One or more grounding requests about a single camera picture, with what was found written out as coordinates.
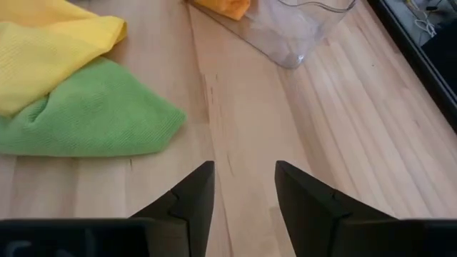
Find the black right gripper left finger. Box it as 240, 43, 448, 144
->
0, 160, 216, 257

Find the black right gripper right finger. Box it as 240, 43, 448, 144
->
274, 160, 457, 257

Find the yellow microfiber towel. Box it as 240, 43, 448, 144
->
0, 0, 128, 118

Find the clear plastic bin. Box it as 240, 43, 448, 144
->
187, 0, 358, 69

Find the orange microfiber towel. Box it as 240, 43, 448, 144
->
194, 0, 251, 21

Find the green microfiber towel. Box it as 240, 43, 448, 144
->
0, 56, 187, 158

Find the black computer tower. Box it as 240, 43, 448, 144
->
420, 30, 457, 96

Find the black aluminium table frame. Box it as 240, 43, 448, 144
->
367, 0, 457, 131

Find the white cable with yellow plug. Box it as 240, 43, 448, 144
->
405, 0, 438, 39

